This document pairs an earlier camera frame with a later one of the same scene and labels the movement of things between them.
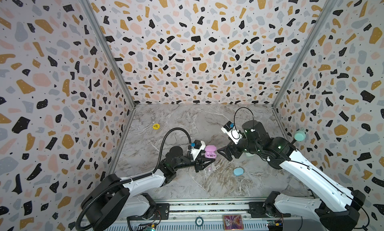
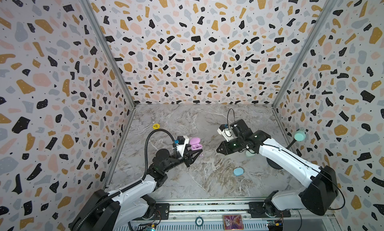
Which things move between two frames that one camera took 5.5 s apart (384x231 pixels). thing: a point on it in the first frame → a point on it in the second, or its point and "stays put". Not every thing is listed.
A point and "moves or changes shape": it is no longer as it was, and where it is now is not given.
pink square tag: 233,222 stays put
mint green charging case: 248,155 stays put
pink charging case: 210,151 moves or changes shape
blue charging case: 238,171 stays put
